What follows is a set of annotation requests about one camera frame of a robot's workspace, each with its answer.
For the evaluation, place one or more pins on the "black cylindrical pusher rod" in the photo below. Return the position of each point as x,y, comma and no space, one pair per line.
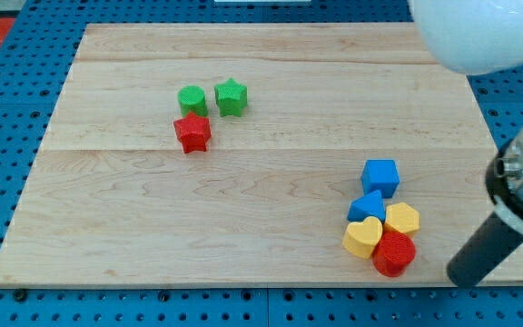
490,245

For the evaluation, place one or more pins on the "red cylinder block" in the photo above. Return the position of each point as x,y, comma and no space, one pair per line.
393,254

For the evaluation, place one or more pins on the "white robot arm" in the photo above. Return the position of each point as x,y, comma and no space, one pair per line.
474,37

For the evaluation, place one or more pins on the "blue triangle block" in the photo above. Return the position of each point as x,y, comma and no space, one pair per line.
366,206

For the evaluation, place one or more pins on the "yellow hexagon block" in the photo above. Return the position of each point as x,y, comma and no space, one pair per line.
402,218

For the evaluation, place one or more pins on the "blue cube block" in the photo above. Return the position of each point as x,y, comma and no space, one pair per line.
380,175

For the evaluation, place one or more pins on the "yellow heart block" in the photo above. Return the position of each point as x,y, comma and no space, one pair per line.
361,238

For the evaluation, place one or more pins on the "green star block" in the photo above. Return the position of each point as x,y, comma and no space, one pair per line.
231,97

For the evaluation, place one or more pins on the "red star block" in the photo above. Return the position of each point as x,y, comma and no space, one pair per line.
193,132

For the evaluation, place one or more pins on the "wooden board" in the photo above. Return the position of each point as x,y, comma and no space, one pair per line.
113,202

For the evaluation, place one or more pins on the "green cylinder block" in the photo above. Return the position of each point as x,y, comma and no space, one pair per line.
192,99

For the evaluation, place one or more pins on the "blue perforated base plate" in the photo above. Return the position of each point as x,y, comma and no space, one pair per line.
38,41

